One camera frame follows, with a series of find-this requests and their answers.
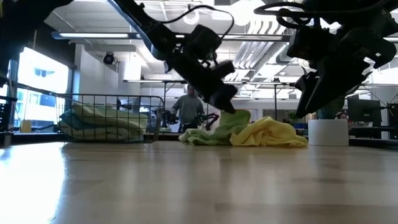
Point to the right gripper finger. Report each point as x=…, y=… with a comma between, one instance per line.
x=339, y=85
x=304, y=90

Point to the pale green microfiber towel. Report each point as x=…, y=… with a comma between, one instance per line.
x=105, y=115

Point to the lime green microfiber towel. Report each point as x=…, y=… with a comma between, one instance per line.
x=224, y=130

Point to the small black robot arm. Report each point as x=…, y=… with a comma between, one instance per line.
x=169, y=118
x=213, y=118

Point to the long ceiling light fixture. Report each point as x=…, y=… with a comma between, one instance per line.
x=93, y=35

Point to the person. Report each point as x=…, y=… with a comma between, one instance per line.
x=188, y=109
x=342, y=115

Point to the tall black desk frame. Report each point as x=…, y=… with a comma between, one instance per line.
x=275, y=99

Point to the yellow microfiber towel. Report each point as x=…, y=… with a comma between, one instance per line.
x=267, y=133

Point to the black ceiling spotlight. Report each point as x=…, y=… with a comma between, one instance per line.
x=109, y=58

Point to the yellow container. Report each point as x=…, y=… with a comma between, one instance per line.
x=26, y=126

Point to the silver ceiling duct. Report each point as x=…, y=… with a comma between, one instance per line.
x=283, y=56

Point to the green office plant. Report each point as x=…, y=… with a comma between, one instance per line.
x=292, y=116

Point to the black aluminium table frame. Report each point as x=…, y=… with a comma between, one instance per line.
x=373, y=143

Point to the black computer monitor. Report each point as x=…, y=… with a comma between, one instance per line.
x=393, y=121
x=363, y=112

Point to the snake plant in white pot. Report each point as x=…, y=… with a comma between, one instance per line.
x=328, y=132

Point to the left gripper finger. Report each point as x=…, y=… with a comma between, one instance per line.
x=225, y=98
x=224, y=69

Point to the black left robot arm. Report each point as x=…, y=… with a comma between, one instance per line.
x=149, y=31

